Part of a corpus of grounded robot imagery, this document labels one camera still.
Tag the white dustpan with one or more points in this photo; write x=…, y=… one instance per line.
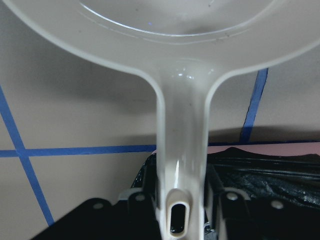
x=184, y=49

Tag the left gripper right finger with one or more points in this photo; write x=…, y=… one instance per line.
x=233, y=216

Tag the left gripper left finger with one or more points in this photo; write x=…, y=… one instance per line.
x=97, y=219

